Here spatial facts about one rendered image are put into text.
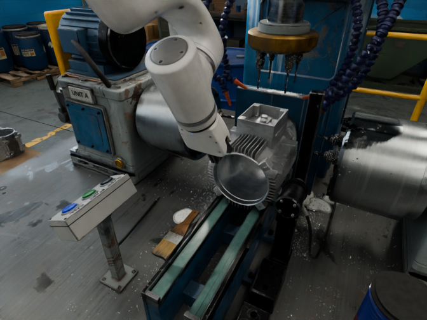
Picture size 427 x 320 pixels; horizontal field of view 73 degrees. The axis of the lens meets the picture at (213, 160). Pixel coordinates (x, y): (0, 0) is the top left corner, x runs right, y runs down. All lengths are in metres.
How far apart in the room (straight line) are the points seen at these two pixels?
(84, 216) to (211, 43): 0.40
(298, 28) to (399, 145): 0.35
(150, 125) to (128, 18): 0.55
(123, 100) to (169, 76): 0.52
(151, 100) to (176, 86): 0.47
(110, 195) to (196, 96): 0.29
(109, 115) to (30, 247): 0.46
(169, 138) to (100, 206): 0.35
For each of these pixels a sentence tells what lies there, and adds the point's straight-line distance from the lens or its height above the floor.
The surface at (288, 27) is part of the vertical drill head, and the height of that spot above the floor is 1.35.
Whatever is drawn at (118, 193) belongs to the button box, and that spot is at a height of 1.06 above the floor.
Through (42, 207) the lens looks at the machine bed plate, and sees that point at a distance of 1.14.
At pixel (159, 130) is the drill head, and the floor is 1.05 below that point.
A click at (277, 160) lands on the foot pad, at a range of 0.72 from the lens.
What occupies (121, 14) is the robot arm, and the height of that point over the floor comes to 1.42.
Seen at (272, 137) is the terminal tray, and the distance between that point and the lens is 0.74.
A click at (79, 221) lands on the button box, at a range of 0.62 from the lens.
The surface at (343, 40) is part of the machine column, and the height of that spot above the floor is 1.29.
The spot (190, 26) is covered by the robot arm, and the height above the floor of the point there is 1.39.
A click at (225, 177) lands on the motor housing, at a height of 0.97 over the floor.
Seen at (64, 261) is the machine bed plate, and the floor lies 0.80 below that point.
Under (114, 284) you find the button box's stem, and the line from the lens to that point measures 0.83.
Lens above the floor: 1.46
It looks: 33 degrees down
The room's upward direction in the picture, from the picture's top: straight up
